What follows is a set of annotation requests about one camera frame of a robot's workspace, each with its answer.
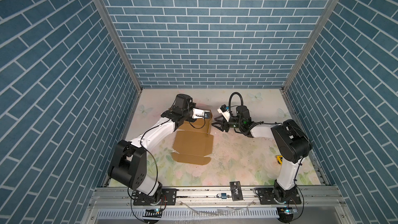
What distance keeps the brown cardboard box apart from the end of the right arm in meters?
0.05

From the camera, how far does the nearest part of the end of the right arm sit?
770 millimetres

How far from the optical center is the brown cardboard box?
2.87ft
